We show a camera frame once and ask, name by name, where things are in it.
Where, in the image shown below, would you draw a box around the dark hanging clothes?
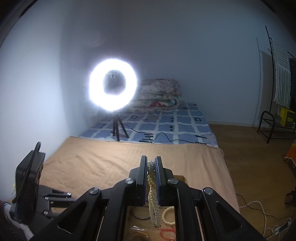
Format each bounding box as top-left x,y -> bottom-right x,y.
289,57 -> 296,109

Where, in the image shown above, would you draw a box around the black power cable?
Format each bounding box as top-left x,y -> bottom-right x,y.
125,128 -> 207,145

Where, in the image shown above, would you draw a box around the person's left forearm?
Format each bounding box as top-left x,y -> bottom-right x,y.
0,202 -> 35,241

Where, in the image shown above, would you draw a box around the yellow box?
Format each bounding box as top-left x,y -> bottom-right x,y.
277,106 -> 296,127

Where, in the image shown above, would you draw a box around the blue checked bedsheet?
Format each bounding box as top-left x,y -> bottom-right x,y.
79,102 -> 219,147

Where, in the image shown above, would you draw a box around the cream bead bracelet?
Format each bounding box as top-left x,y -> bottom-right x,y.
162,206 -> 176,225

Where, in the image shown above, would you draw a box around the red cord jade pendant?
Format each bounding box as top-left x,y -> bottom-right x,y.
159,228 -> 177,241

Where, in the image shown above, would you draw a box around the orange cloth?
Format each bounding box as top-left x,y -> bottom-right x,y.
283,141 -> 296,166

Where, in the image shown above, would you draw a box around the brown leather watch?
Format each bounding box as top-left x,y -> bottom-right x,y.
129,226 -> 151,241

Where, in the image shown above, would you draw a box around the folded floral quilt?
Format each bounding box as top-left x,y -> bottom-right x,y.
129,79 -> 182,112

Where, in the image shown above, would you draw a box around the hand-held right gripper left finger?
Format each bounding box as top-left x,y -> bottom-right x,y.
35,155 -> 148,241

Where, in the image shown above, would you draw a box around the dark metal bangle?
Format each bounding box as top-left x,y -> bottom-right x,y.
132,207 -> 151,220

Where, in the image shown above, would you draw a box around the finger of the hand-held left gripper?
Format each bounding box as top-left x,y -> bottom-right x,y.
51,189 -> 73,198
44,197 -> 78,219

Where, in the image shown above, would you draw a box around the long white pearl necklace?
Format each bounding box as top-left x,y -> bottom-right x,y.
147,160 -> 162,228

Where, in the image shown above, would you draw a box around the striped towel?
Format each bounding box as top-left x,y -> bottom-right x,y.
271,39 -> 292,107

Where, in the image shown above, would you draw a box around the black tripod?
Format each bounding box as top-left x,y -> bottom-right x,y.
110,111 -> 129,142

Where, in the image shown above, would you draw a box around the black clothes rack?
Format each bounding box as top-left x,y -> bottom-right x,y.
257,25 -> 296,144

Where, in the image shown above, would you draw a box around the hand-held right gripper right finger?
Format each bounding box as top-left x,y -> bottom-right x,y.
154,156 -> 266,241

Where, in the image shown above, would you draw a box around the cardboard box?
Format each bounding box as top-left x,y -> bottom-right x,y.
122,175 -> 204,241

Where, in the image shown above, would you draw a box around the white cables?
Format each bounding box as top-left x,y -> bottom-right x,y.
239,200 -> 294,237

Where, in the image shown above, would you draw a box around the tan blanket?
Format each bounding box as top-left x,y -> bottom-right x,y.
7,136 -> 241,218

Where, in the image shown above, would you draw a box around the ring light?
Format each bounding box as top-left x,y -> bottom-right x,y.
89,58 -> 140,112

